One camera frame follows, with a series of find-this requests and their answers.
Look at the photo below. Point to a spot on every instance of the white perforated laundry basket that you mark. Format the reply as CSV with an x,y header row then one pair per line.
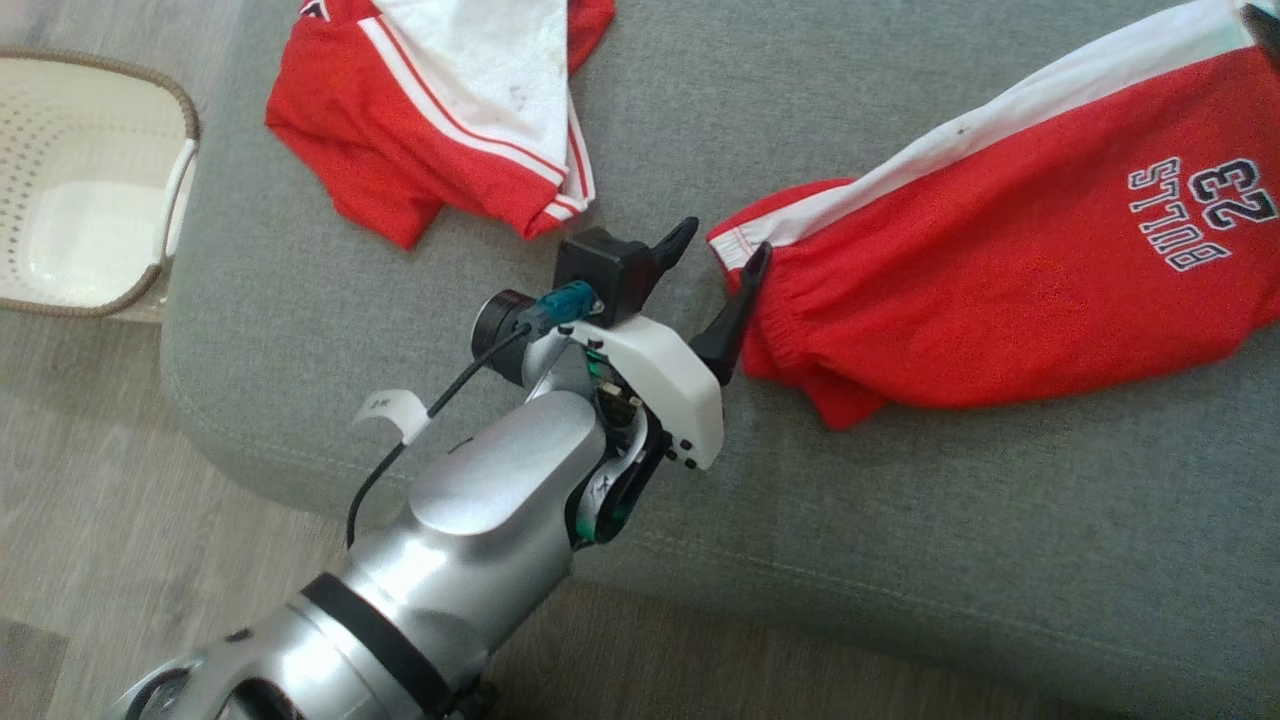
x,y
80,220

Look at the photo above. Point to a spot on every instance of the red white jersey shirt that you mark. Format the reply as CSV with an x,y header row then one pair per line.
x,y
400,150

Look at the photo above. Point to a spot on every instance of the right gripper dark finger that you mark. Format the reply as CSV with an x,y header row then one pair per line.
x,y
1265,30

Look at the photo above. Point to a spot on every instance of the teal left camera connector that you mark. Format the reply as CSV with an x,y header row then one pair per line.
x,y
565,300

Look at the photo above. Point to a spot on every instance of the grey fabric sofa seat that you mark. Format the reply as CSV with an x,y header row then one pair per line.
x,y
900,520

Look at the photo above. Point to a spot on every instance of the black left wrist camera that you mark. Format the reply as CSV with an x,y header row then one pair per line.
x,y
605,265

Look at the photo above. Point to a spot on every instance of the red white jersey shorts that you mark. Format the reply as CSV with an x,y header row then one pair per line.
x,y
1000,300

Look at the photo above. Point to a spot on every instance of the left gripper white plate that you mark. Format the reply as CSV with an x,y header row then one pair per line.
x,y
675,390

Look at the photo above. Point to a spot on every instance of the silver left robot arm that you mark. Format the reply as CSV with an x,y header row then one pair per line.
x,y
480,500

